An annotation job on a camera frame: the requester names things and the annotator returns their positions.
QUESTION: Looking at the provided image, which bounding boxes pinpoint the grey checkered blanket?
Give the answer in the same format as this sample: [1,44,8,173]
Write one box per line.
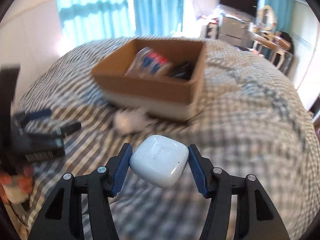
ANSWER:
[10,36,320,240]

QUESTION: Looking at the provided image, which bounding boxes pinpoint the white ribbed suitcase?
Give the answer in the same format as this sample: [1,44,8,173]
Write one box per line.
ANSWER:
[200,20,219,40]

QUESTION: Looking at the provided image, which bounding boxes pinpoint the clear packet with red-blue label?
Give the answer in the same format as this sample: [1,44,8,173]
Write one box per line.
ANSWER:
[125,47,173,78]

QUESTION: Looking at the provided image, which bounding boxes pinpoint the small grey fridge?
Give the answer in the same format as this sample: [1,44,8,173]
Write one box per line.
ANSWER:
[218,14,252,47]

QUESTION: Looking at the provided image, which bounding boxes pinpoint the clear plastic bag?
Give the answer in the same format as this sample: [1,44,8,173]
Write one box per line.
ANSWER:
[211,5,225,18]

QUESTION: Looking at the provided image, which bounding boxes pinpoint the brown cardboard box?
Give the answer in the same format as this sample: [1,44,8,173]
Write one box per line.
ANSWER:
[90,37,208,122]

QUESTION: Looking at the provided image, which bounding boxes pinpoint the oval white-framed mirror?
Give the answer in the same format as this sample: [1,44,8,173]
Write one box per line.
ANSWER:
[257,5,277,32]

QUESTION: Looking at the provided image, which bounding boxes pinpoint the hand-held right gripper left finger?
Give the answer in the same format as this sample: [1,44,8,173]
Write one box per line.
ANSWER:
[27,142,133,240]

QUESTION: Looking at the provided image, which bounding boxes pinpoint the black bag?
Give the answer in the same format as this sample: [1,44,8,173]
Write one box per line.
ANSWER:
[276,31,293,53]

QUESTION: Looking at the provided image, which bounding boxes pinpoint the white figurine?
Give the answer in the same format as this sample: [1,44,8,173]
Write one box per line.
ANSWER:
[114,107,151,136]

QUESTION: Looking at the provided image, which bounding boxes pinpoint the black cup-shaped item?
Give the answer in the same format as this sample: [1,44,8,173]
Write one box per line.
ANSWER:
[168,61,194,80]

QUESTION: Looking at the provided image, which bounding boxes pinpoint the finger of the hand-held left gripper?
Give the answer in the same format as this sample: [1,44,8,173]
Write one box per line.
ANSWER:
[14,108,52,123]
[27,121,82,138]

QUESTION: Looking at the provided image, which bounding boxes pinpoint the small black barcode box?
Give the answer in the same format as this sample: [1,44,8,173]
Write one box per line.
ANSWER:
[24,137,66,162]

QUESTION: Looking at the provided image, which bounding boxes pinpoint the wide turquoise curtain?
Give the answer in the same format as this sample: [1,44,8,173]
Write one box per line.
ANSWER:
[51,0,137,46]

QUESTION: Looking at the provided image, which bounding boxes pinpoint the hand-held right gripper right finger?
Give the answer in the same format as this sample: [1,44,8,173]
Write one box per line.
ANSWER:
[187,144,290,240]

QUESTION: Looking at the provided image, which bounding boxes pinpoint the black wall television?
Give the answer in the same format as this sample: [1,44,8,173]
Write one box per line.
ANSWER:
[220,0,259,18]

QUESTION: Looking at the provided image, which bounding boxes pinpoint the white earbuds case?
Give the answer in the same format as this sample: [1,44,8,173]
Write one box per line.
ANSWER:
[129,135,189,188]

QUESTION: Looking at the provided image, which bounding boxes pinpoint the white dressing table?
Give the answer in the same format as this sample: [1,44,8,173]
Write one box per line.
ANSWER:
[251,31,288,68]

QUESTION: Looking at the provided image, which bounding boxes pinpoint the white sliding-door wardrobe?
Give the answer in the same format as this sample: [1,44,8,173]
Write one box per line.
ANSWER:
[287,0,320,110]

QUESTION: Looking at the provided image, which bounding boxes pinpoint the narrow turquoise curtain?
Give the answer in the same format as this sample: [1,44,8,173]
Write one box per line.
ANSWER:
[265,0,296,33]

